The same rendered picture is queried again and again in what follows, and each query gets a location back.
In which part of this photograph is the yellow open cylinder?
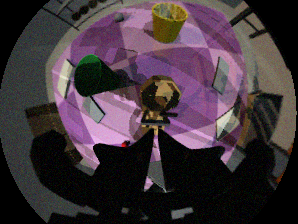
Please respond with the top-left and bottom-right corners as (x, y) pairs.
(152, 2), (188, 44)

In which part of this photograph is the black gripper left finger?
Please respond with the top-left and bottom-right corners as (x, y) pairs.
(93, 128), (154, 190)

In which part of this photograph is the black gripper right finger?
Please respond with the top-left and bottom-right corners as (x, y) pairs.
(157, 129), (225, 192)

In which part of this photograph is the green cup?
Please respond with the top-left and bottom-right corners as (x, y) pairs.
(73, 53), (121, 97)

